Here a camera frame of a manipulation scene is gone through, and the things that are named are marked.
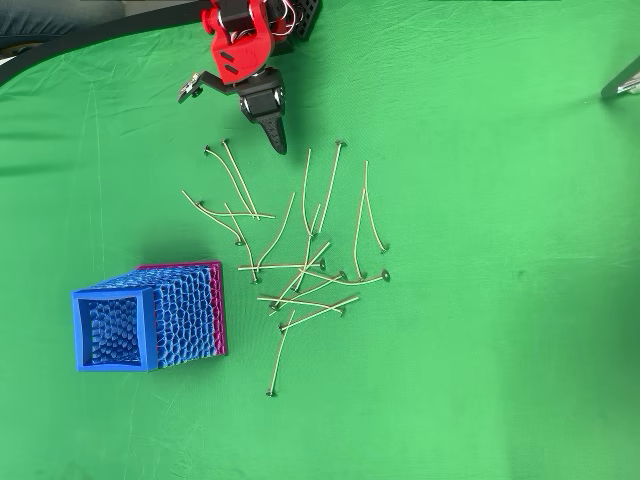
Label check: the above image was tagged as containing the black cloth rim band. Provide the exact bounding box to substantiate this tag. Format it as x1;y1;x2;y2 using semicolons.
0;0;214;89

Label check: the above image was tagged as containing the blue jeans leg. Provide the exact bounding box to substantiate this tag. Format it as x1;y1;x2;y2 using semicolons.
0;0;126;51

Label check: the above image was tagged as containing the black perforated arm base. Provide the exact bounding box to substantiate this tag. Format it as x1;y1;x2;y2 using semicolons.
289;0;324;42

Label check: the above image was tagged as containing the chrome metal stand pole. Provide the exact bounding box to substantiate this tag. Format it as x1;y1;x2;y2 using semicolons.
601;53;640;100

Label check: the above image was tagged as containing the straight candle wick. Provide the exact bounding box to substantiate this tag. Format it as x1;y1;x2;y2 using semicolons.
221;138;262;221

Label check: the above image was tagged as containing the green cloth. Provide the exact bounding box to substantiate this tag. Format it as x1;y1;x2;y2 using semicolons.
0;0;640;480

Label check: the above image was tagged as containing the white red arm servo cable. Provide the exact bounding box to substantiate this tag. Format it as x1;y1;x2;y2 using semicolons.
269;0;303;40

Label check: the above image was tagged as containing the small wrist camera board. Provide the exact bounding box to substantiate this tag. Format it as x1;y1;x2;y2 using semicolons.
178;72;205;105

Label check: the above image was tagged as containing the blue and pink lattice box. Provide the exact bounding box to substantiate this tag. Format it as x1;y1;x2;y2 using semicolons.
71;259;229;374

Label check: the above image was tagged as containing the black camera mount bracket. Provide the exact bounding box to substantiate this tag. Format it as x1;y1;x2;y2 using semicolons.
197;69;241;99

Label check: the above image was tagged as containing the curved candle wick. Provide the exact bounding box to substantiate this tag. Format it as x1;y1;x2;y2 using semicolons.
203;145;261;221

